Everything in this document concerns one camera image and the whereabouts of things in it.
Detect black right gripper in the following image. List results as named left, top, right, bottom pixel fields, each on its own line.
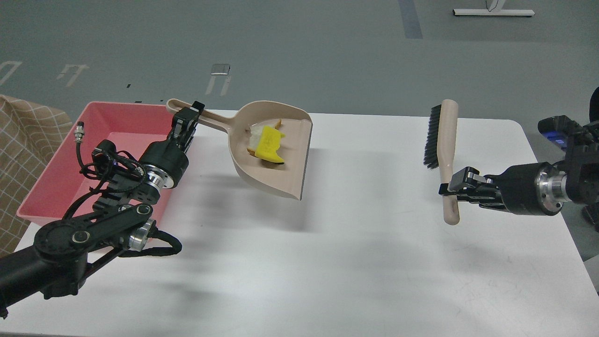
left=438, top=162, right=569, bottom=216

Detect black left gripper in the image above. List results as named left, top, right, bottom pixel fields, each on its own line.
left=139, top=101, right=205, bottom=189

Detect pink plastic bin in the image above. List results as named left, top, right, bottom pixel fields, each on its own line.
left=17, top=102, right=173, bottom=226

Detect beige hand brush black bristles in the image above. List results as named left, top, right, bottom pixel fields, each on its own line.
left=423, top=99, right=459, bottom=185

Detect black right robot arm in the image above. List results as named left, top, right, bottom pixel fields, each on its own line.
left=423, top=90, right=599, bottom=227

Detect beige checkered cloth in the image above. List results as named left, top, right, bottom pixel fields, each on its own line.
left=0, top=95, right=73, bottom=256

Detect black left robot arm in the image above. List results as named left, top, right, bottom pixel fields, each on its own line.
left=0, top=102, right=205, bottom=318

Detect silver floor plate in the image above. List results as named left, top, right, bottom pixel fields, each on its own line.
left=210, top=63, right=231, bottom=76

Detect beige plastic dustpan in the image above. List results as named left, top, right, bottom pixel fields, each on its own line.
left=167, top=98, right=313, bottom=201

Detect triangular bread slice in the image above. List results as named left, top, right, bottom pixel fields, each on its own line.
left=247, top=119, right=282, bottom=156

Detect white stand base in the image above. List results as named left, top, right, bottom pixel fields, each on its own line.
left=452, top=0, right=535, bottom=18

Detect yellow green sponge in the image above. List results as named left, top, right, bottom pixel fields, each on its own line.
left=256, top=126, right=286, bottom=164

